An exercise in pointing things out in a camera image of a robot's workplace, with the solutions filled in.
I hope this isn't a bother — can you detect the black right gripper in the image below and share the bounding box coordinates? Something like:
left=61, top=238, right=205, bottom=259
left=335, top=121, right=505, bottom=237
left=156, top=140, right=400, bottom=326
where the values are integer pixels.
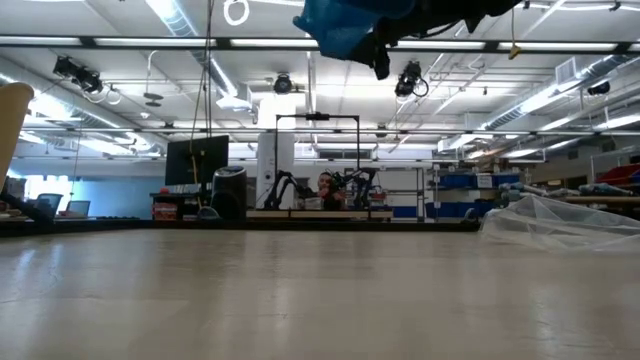
left=349, top=0, right=524, bottom=82

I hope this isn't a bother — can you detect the blue elastic bandage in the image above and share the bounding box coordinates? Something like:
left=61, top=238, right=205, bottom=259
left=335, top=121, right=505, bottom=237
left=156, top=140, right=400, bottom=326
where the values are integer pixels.
left=292, top=0, right=419, bottom=62

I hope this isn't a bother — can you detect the clear plastic bag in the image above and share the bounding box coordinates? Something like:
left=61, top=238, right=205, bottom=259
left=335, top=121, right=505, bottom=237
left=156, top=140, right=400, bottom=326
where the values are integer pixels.
left=478, top=193, right=640, bottom=253

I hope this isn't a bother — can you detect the yellow hanging connector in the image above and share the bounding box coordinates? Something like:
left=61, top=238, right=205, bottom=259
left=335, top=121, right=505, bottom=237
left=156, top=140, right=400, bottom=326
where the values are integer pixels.
left=507, top=7, right=523, bottom=62

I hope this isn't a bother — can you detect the white column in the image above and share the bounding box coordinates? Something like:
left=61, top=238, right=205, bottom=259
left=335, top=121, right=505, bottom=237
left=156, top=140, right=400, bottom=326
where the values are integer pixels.
left=255, top=93, right=297, bottom=210

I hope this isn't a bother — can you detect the person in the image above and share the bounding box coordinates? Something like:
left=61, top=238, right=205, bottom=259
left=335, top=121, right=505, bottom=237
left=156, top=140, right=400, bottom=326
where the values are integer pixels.
left=316, top=170, right=347, bottom=212

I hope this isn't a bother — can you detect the blue storage bin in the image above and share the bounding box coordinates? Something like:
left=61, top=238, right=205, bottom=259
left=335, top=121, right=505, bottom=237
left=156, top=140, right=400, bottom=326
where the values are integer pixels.
left=438, top=171, right=522, bottom=190
left=424, top=199, right=482, bottom=220

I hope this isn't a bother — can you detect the background wooden table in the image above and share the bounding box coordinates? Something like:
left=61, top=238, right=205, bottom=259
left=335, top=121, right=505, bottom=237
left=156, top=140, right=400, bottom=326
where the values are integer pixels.
left=245, top=208, right=395, bottom=222

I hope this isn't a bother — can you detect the black monitor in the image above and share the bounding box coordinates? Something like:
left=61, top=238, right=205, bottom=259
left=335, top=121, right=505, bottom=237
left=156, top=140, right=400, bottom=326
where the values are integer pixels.
left=164, top=134, right=231, bottom=188

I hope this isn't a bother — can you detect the red storage bin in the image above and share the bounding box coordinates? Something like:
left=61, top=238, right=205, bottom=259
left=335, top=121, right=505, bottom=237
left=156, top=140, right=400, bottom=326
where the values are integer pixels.
left=596, top=163, right=640, bottom=187

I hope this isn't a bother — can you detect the grey office chair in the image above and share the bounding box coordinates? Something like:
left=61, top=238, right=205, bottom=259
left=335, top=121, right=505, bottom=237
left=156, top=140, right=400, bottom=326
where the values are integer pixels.
left=64, top=199, right=93, bottom=218
left=34, top=192, right=65, bottom=220

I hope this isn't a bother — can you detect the black ceiling-mounted camera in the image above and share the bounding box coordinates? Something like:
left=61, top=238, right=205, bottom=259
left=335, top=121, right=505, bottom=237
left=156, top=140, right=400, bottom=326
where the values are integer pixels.
left=272, top=72, right=295, bottom=96
left=393, top=59, right=430, bottom=99
left=53, top=54, right=105, bottom=95

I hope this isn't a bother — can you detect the black background rig frame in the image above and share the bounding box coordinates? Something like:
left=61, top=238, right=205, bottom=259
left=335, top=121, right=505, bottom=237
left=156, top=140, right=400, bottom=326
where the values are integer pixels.
left=273, top=113, right=362, bottom=212

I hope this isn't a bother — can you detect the white cable ring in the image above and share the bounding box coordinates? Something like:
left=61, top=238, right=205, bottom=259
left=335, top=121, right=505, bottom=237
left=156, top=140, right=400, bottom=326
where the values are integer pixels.
left=222, top=0, right=251, bottom=28

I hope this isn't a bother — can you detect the black hanging cable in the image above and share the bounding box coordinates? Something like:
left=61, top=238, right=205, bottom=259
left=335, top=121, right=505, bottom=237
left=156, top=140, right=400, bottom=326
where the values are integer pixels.
left=188, top=0, right=215, bottom=211

